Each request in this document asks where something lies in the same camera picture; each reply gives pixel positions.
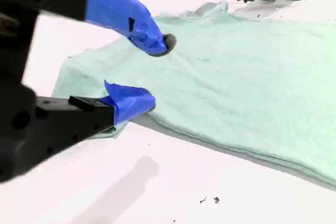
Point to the small dark debris speck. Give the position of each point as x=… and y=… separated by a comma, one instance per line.
x=203, y=200
x=216, y=200

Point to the pale green T-shirt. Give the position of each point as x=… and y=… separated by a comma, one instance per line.
x=231, y=82

